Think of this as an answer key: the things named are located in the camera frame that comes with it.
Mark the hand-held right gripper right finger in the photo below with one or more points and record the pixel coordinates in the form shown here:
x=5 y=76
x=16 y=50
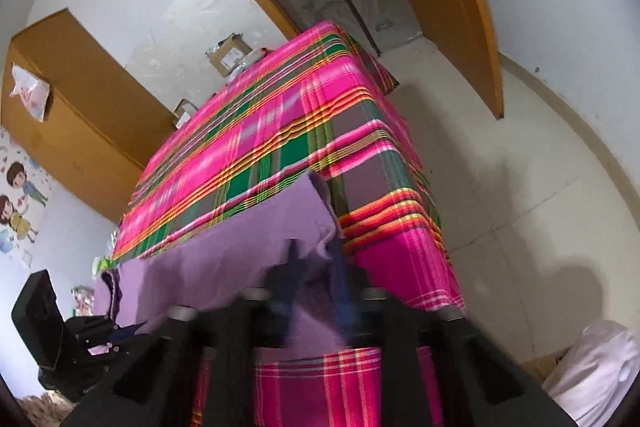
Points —
x=345 y=302

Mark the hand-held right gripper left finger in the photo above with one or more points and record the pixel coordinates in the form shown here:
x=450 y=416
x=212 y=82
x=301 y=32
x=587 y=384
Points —
x=290 y=277

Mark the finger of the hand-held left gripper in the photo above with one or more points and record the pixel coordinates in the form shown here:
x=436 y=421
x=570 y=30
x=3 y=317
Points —
x=120 y=338

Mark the purple fleece pants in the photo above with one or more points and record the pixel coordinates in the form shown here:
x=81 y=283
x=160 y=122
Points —
x=225 y=257

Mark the cluster of small bottles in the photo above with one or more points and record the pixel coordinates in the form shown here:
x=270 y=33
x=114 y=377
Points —
x=84 y=299

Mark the person's patterned fleece clothing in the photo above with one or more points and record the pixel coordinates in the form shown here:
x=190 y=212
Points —
x=45 y=409

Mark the pink plaid blanket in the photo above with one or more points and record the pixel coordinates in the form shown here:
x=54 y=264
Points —
x=280 y=127

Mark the small white box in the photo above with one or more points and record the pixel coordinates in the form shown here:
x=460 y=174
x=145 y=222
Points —
x=186 y=113

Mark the wooden headboard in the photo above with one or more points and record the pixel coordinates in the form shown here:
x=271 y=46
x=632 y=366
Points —
x=547 y=362

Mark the wooden wardrobe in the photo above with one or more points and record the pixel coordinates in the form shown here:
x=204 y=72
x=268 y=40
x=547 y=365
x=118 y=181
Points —
x=90 y=117

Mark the brown cardboard box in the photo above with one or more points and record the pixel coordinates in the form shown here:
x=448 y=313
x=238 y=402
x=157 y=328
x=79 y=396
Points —
x=227 y=54

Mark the paper sheet on wardrobe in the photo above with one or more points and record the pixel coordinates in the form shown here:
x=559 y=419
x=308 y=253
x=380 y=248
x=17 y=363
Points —
x=32 y=94

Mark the white bedding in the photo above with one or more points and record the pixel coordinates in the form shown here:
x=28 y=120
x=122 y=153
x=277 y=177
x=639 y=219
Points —
x=595 y=377

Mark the cartoon wall poster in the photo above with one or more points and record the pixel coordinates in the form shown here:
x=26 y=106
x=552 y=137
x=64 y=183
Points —
x=20 y=197

